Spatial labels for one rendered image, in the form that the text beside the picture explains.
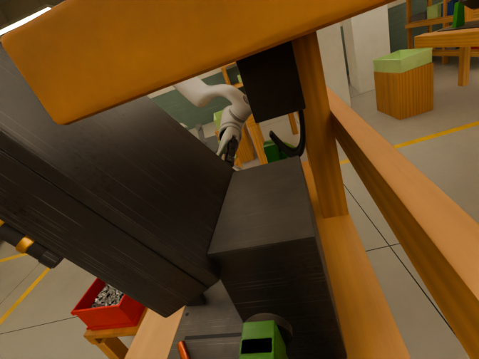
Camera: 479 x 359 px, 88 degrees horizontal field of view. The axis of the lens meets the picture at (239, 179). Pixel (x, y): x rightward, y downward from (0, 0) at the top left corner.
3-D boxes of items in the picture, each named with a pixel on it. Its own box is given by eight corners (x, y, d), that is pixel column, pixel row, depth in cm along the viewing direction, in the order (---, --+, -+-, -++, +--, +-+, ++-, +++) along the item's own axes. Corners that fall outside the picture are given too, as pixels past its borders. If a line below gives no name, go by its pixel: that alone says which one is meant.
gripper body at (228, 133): (215, 142, 91) (212, 162, 83) (225, 120, 84) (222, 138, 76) (234, 149, 93) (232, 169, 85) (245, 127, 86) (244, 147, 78)
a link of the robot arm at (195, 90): (199, 48, 91) (260, 104, 91) (181, 84, 100) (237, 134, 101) (184, 48, 84) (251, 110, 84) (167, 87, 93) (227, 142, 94)
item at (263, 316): (251, 354, 41) (237, 326, 37) (253, 334, 43) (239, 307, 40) (297, 352, 39) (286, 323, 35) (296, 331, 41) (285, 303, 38)
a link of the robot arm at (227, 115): (247, 127, 89) (234, 144, 94) (248, 110, 98) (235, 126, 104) (227, 115, 86) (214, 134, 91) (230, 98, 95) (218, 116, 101)
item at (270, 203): (261, 362, 56) (203, 254, 41) (266, 259, 82) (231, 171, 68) (348, 360, 51) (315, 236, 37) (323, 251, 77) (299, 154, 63)
